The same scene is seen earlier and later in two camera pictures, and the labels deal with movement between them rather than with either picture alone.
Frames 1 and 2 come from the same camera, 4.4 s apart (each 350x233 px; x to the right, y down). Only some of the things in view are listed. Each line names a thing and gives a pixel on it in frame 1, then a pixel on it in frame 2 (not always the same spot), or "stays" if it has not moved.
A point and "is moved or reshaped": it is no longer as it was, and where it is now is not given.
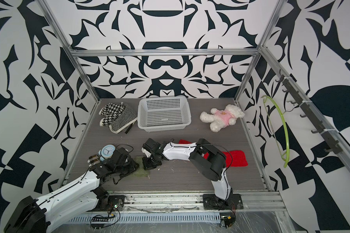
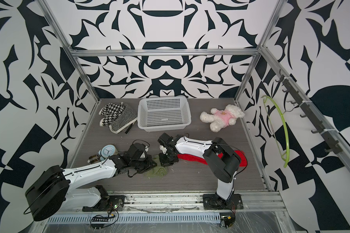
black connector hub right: [229, 220] stays
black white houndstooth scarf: [118, 116] stays
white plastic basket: [164, 113] stays
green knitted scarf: [140, 172] is moved or reshaped
